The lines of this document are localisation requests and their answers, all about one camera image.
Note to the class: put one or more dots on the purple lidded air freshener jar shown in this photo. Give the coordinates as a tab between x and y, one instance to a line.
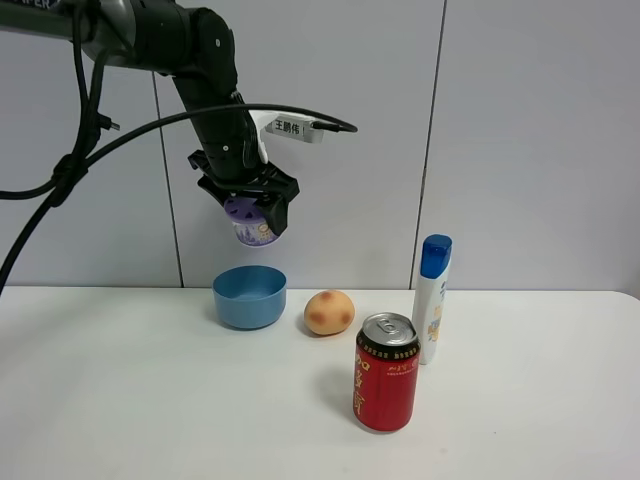
249	224

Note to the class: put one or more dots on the spotted orange toy potato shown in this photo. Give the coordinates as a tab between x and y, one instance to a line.
329	312

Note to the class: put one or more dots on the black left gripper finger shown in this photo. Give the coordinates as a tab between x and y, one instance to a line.
218	193

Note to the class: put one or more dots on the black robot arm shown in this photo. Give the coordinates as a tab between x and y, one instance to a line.
196	48

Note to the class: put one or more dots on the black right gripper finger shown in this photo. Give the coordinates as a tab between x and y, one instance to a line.
275	211

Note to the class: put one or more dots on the blue plastic bowl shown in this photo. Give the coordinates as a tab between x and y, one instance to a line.
250	297

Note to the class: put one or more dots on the white labelled wrist camera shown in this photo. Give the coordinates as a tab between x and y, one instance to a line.
292	126

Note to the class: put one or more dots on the red drink can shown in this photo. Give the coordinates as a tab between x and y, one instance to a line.
386	371

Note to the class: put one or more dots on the white blue-capped shampoo bottle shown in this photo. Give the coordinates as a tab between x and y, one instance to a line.
430	293

